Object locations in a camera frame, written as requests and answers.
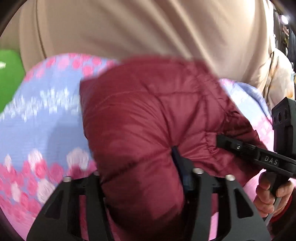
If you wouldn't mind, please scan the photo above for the maroon puffer jacket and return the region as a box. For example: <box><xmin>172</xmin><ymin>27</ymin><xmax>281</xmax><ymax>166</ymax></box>
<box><xmin>80</xmin><ymin>57</ymin><xmax>264</xmax><ymax>240</ymax></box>

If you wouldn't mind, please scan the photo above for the person's right hand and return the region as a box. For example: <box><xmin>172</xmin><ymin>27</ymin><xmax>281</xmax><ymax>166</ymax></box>
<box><xmin>254</xmin><ymin>172</ymin><xmax>294</xmax><ymax>218</ymax></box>

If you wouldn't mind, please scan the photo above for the floral beige pillow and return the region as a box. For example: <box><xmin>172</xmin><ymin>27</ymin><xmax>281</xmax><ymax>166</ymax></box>
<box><xmin>262</xmin><ymin>48</ymin><xmax>295</xmax><ymax>111</ymax></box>

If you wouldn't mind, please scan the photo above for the pink blue floral bedsheet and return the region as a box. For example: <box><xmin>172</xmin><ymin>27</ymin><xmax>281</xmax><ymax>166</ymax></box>
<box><xmin>0</xmin><ymin>52</ymin><xmax>275</xmax><ymax>241</ymax></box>

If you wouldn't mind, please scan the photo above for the beige fabric headboard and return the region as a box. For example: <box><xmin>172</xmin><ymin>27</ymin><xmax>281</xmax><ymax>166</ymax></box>
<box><xmin>1</xmin><ymin>1</ymin><xmax>274</xmax><ymax>88</ymax></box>

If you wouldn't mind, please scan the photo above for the green round pillow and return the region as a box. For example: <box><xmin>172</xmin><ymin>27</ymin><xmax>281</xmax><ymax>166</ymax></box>
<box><xmin>0</xmin><ymin>49</ymin><xmax>25</xmax><ymax>113</ymax></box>

